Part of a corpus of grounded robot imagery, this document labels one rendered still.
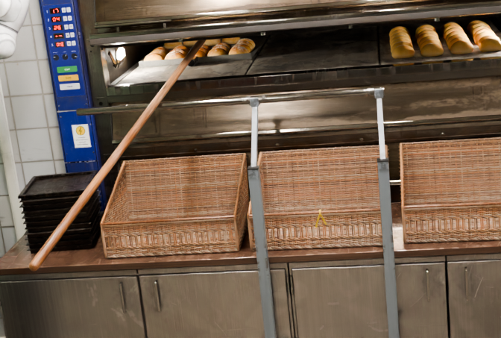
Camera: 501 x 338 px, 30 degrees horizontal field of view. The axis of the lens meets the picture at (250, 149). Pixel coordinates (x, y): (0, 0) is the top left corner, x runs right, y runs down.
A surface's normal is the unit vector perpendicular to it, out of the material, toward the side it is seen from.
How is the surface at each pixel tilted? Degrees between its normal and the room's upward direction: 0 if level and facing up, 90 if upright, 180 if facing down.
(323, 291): 92
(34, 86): 90
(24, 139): 90
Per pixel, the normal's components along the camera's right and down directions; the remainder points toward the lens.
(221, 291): -0.12, 0.28
